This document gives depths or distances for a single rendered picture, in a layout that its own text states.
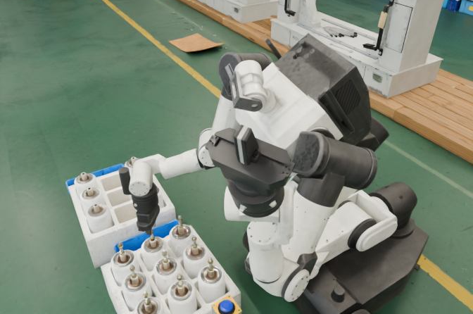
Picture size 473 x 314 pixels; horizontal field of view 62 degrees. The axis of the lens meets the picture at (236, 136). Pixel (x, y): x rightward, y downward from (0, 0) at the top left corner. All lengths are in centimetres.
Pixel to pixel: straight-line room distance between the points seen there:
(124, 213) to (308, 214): 119
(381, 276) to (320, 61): 94
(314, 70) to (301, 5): 282
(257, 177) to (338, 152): 34
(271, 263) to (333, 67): 47
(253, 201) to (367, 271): 111
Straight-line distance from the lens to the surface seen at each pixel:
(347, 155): 85
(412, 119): 284
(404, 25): 290
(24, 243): 213
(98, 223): 176
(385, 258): 172
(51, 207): 226
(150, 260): 158
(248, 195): 59
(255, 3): 441
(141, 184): 129
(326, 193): 85
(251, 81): 90
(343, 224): 156
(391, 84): 299
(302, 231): 88
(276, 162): 53
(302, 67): 101
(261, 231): 78
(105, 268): 165
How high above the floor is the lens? 143
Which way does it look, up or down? 34 degrees down
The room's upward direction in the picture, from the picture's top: straight up
